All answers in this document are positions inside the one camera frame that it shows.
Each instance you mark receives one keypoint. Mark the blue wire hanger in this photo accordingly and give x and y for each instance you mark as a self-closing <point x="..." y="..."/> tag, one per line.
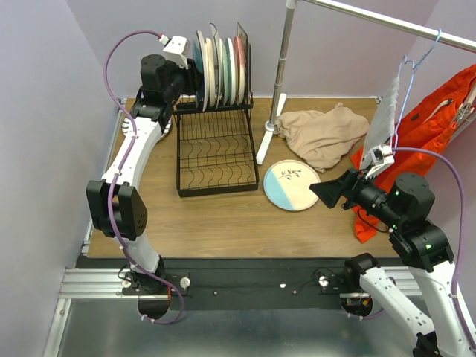
<point x="415" y="65"/>

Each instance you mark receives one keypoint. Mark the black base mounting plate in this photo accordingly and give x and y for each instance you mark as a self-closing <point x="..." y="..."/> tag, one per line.
<point x="253" y="284"/>

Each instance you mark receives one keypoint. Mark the large white black-rimmed plate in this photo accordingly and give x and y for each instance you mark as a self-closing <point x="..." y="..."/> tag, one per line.
<point x="204" y="56"/>

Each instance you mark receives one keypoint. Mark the grey cloth on hanger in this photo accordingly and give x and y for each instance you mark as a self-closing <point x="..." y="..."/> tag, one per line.
<point x="382" y="126"/>

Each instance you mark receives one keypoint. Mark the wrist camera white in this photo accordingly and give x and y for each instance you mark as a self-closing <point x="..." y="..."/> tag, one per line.
<point x="377" y="160"/>
<point x="175" y="49"/>

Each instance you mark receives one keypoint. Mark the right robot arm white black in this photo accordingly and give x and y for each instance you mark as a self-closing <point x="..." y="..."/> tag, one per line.
<point x="447" y="328"/>

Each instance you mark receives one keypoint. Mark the teal scalloped plate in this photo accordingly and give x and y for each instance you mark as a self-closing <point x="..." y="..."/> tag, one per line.
<point x="197" y="55"/>

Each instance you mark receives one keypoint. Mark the black wire dish rack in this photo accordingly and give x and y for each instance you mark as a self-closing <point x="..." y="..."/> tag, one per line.
<point x="215" y="148"/>

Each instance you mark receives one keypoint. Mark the white blue striped plate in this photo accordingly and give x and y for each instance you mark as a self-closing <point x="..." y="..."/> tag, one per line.
<point x="126" y="126"/>

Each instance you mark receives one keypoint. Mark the aluminium rail frame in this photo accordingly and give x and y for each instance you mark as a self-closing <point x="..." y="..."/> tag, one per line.
<point x="98" y="319"/>

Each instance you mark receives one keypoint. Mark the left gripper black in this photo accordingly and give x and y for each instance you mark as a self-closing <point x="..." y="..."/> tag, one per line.
<point x="193" y="76"/>

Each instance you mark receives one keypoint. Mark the mint green plate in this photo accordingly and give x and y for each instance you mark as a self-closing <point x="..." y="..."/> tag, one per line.
<point x="226" y="72"/>

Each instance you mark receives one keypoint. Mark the orange garment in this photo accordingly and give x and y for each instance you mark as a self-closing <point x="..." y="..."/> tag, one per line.
<point x="430" y="125"/>

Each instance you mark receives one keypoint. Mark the silver clothes rack stand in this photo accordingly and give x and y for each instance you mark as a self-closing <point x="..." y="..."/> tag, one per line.
<point x="279" y="98"/>

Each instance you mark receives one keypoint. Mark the cream blue leaf plate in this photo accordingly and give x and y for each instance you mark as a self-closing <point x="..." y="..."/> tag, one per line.
<point x="286" y="184"/>

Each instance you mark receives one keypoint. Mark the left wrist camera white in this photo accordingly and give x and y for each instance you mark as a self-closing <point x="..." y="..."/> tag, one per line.
<point x="175" y="49"/>

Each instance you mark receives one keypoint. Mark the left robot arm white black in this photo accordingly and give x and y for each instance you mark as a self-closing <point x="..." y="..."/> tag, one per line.
<point x="116" y="207"/>

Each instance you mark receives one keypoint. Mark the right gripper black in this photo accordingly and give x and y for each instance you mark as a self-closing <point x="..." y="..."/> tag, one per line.
<point x="349" y="185"/>

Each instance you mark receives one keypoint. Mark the pink plate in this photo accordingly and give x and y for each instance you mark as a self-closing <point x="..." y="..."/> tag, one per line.
<point x="240" y="61"/>

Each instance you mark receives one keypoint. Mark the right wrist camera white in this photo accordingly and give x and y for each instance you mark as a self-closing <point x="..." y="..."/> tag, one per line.
<point x="377" y="160"/>

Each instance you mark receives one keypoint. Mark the beige cloth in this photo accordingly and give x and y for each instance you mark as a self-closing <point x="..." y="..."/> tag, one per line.
<point x="321" y="139"/>

